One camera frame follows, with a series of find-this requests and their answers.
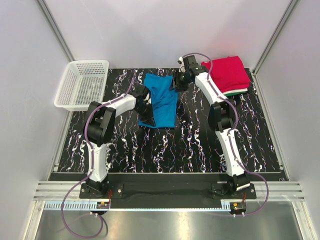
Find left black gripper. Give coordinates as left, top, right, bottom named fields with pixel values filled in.
left=134, top=103, right=156, bottom=128

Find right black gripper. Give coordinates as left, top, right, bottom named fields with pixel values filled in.
left=168, top=69, right=192, bottom=93

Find blue t shirt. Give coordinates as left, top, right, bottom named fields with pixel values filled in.
left=138, top=73, right=179, bottom=129

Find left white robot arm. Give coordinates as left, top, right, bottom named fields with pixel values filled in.
left=81, top=84, right=156, bottom=198

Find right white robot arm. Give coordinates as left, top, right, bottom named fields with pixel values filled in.
left=170, top=53, right=251, bottom=199

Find red folded t shirt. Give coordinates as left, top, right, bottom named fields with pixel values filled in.
left=210, top=56, right=251, bottom=96

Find green folded t shirt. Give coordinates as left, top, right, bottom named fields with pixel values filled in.
left=224, top=90, right=247, bottom=98

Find white plastic basket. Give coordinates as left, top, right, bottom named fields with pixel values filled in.
left=53, top=59, right=109, bottom=112

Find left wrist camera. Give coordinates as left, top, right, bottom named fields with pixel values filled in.
left=135, top=84, right=152, bottom=105

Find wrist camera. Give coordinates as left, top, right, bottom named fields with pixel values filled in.
left=135, top=84, right=152, bottom=105
left=177, top=55, right=200, bottom=73

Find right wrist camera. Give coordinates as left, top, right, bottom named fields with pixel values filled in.
left=177, top=55, right=200, bottom=73

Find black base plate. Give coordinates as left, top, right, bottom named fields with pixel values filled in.
left=79, top=173, right=257, bottom=200

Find aluminium frame rail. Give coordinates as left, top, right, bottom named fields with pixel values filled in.
left=33, top=181, right=305, bottom=212

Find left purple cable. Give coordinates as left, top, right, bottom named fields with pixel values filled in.
left=60, top=76, right=136, bottom=239

